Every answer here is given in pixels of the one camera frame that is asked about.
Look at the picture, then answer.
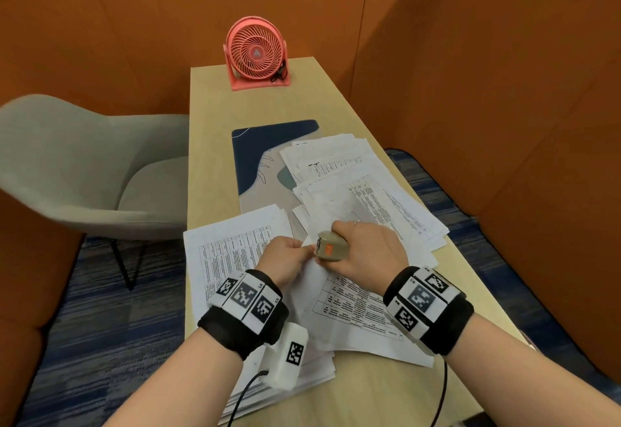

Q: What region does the person's right hand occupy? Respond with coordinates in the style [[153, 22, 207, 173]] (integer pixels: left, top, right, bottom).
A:
[[318, 219, 409, 292]]

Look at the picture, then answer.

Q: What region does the person's left hand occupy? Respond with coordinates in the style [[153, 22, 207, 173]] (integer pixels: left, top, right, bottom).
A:
[[256, 236, 316, 292]]

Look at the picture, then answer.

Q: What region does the beige stapler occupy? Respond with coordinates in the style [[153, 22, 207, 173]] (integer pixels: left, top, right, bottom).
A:
[[315, 231, 349, 263]]

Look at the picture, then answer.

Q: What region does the printed paper sheet set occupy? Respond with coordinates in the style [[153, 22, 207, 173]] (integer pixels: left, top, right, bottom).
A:
[[290, 241, 436, 369]]

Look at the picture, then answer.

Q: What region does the person's right forearm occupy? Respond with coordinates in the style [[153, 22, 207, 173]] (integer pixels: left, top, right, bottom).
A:
[[443, 313, 621, 427]]

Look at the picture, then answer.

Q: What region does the person's left forearm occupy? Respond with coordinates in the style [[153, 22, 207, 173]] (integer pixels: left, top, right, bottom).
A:
[[104, 327, 254, 427]]

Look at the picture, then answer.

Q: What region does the stack of printed sheets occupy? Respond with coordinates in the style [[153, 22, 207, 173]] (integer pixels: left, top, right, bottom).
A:
[[183, 204, 336, 418]]

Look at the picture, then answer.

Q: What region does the left marker wristband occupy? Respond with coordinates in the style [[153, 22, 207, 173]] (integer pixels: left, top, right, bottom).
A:
[[197, 269, 291, 362]]

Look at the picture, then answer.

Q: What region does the marker wristband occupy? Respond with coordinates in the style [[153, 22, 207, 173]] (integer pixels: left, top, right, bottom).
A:
[[197, 269, 291, 362], [383, 265, 475, 356]]

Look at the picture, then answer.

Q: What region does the spread pile of printed papers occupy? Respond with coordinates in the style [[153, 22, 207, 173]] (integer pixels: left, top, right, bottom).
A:
[[280, 133, 450, 254]]

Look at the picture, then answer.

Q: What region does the blue and beige desk mat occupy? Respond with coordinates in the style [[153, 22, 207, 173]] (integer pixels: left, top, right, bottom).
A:
[[231, 119, 321, 239]]

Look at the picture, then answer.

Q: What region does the right marker wristband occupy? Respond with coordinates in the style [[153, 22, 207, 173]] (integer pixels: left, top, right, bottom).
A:
[[383, 265, 475, 356]]

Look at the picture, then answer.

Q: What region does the pink desk fan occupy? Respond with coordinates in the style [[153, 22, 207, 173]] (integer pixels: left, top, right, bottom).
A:
[[223, 16, 293, 92]]

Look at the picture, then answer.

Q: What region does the grey upholstered chair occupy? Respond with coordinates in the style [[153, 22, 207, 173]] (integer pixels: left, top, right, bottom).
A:
[[0, 94, 190, 292]]

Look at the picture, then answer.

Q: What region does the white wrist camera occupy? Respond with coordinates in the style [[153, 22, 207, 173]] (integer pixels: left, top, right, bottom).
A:
[[264, 323, 310, 391]]

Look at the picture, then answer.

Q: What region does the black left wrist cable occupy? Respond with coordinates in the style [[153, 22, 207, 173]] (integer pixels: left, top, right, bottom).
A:
[[220, 368, 270, 427]]

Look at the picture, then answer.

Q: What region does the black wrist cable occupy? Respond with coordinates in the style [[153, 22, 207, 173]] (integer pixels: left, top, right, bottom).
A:
[[431, 356, 450, 427], [220, 368, 270, 427]]

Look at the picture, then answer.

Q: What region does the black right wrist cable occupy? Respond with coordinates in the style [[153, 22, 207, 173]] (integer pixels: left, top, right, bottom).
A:
[[431, 356, 450, 427]]

